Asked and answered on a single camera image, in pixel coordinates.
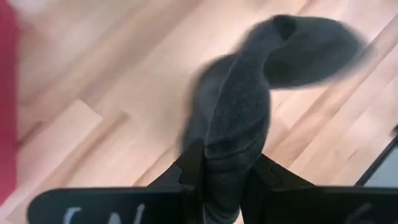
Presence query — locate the dark grey baseball cap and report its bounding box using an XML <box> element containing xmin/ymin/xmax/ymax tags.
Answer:
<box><xmin>178</xmin><ymin>14</ymin><xmax>376</xmax><ymax>224</ymax></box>

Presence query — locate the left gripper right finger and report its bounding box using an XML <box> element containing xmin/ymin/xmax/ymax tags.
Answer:
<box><xmin>241</xmin><ymin>153</ymin><xmax>398</xmax><ymax>224</ymax></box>

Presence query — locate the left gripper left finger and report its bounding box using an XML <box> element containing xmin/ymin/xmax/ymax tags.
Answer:
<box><xmin>27</xmin><ymin>139</ymin><xmax>206</xmax><ymax>224</ymax></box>

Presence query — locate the red plastic bin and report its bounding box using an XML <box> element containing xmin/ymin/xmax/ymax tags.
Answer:
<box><xmin>0</xmin><ymin>0</ymin><xmax>19</xmax><ymax>206</ymax></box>

